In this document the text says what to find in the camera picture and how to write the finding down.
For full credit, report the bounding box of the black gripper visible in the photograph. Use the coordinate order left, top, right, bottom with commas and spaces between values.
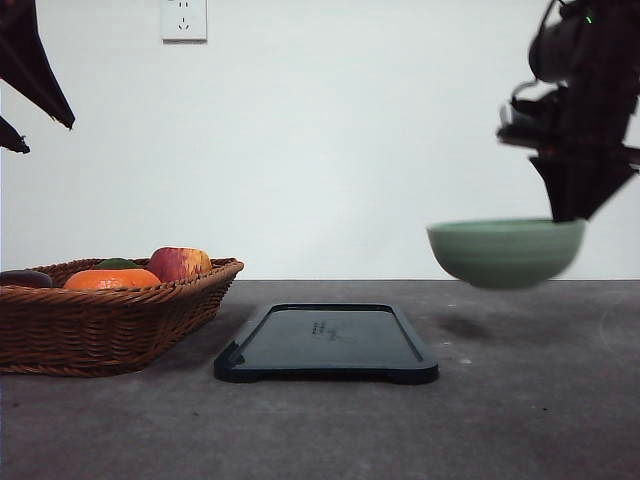
496, 73, 640, 222

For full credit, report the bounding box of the white wall socket left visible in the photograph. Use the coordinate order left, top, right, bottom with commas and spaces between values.
161, 0, 207, 44

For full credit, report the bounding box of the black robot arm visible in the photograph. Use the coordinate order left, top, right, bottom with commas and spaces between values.
497, 0, 640, 220

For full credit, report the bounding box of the green fruit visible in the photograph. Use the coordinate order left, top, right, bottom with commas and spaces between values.
95, 258, 141, 269

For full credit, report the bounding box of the red yellow apple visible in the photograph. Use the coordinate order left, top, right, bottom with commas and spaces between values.
149, 247, 211, 282

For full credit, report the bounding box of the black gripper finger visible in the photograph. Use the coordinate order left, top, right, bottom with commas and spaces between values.
0, 0, 76, 130
0, 116, 30, 153

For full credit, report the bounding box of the pale green ceramic bowl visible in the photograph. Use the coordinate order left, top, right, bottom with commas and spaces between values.
427, 220, 586, 288

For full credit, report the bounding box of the dark purple fruit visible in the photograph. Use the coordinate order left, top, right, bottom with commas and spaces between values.
0, 270, 53, 289

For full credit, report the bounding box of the brown wicker basket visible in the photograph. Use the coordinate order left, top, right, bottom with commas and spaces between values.
0, 257, 245, 377

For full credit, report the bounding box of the orange fruit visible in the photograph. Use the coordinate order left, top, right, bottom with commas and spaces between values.
63, 269, 162, 291

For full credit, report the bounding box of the dark teal rectangular tray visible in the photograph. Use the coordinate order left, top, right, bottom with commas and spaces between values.
214, 303, 439, 384

